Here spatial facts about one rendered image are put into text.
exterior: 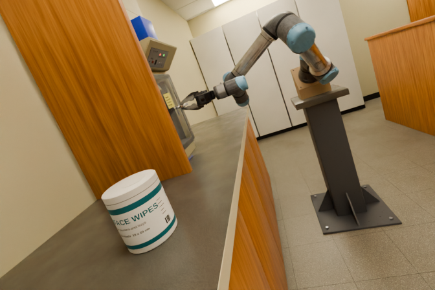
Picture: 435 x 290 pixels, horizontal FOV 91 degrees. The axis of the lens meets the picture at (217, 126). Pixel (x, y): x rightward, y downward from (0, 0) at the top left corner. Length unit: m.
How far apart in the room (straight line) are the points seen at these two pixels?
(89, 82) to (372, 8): 4.63
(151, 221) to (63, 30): 0.81
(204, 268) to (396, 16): 4.97
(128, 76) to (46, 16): 0.39
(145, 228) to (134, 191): 0.09
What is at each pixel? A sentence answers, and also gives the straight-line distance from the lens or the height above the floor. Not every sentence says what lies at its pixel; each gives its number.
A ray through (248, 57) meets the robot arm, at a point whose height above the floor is 1.31.
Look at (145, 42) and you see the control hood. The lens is 0.97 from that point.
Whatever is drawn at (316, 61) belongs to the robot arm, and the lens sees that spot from 1.26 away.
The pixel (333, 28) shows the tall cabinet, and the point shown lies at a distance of 4.22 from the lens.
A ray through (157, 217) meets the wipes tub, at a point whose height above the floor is 1.00.
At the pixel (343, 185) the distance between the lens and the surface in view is 1.82.
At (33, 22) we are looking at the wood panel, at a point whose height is 1.71.
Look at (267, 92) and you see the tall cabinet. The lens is 3.99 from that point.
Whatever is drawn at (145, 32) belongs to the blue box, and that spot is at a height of 1.53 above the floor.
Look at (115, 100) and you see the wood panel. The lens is 0.95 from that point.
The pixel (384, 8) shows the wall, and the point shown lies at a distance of 5.04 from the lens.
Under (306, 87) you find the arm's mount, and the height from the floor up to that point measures 1.02.
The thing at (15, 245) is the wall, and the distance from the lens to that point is 1.03.
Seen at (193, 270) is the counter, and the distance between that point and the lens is 0.46.
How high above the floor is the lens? 1.22
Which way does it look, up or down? 10 degrees down
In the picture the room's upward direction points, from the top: 21 degrees counter-clockwise
